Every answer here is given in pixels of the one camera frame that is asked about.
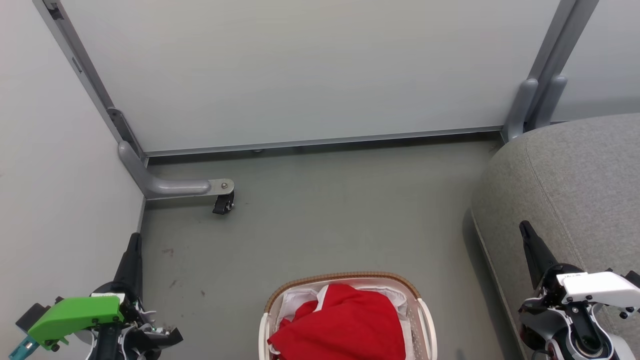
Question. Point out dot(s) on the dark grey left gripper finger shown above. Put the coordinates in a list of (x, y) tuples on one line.
[(160, 338), (131, 265)]

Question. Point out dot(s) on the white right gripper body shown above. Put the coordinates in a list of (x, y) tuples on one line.
[(597, 287)]

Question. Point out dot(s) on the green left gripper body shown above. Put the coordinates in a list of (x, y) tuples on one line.
[(75, 315)]

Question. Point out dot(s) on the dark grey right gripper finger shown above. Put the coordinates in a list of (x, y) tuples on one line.
[(633, 278), (536, 255)]

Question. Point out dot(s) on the red garment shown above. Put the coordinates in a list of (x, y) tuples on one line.
[(345, 325)]

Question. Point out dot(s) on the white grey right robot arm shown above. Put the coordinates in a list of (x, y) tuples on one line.
[(575, 335)]

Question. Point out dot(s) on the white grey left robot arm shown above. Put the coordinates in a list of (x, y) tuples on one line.
[(107, 345)]

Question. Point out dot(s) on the grey fabric sofa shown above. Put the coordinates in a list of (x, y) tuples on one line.
[(575, 185)]

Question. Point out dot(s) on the black caster wheel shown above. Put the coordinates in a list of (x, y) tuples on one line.
[(223, 204)]

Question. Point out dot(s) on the white basket with brown rim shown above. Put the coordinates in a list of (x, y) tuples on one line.
[(425, 320)]

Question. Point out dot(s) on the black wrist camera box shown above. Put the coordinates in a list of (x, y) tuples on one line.
[(32, 315)]

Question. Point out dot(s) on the grey partition foot with bracket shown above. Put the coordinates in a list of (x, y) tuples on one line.
[(170, 187)]

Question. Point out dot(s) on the white partition panel grey frame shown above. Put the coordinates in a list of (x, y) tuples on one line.
[(300, 70)]

